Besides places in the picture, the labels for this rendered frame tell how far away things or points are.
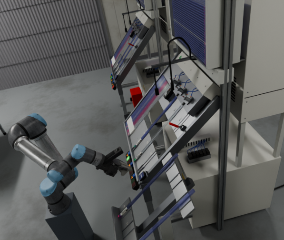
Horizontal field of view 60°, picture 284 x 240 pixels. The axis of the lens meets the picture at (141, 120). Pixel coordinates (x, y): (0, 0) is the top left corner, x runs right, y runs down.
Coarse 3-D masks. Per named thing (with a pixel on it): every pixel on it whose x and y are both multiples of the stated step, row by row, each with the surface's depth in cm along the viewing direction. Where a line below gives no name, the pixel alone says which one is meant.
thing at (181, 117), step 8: (176, 64) 180; (168, 72) 185; (176, 72) 175; (168, 80) 180; (168, 88) 175; (160, 104) 175; (176, 104) 158; (168, 112) 162; (184, 112) 148; (200, 112) 136; (176, 120) 151; (184, 120) 145; (192, 120) 139; (176, 128) 148; (176, 136) 145
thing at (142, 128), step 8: (144, 120) 184; (136, 128) 190; (144, 128) 180; (136, 136) 185; (144, 144) 170; (152, 144) 162; (136, 152) 175; (144, 152) 166; (152, 152) 158; (136, 160) 169; (144, 160) 162; (152, 160) 154; (144, 168) 158
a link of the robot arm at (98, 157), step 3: (96, 153) 133; (99, 153) 135; (96, 156) 132; (99, 156) 133; (102, 156) 135; (96, 159) 132; (99, 159) 133; (93, 162) 132; (96, 162) 132; (99, 162) 133; (96, 165) 134
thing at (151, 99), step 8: (160, 80) 188; (152, 88) 193; (160, 88) 183; (152, 96) 188; (160, 96) 178; (144, 104) 193; (152, 104) 182; (136, 112) 199; (144, 112) 187; (128, 120) 204; (136, 120) 193; (128, 128) 198
